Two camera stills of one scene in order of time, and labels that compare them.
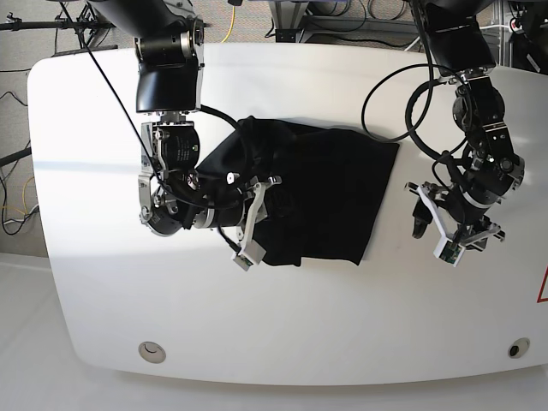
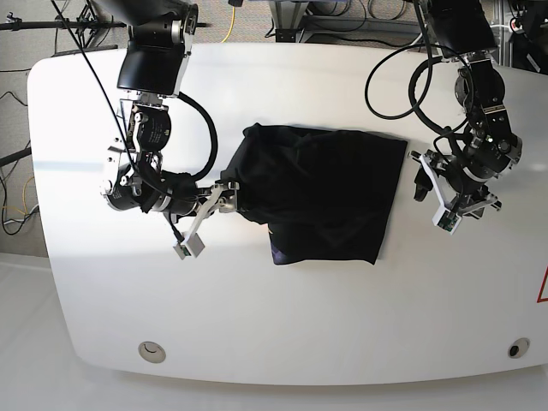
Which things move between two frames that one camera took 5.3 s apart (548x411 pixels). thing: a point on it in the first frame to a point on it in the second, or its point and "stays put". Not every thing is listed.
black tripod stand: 85,23 stays put
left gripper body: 250,205 to 185,201
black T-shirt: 333,189 stays put
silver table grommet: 151,352 stays put
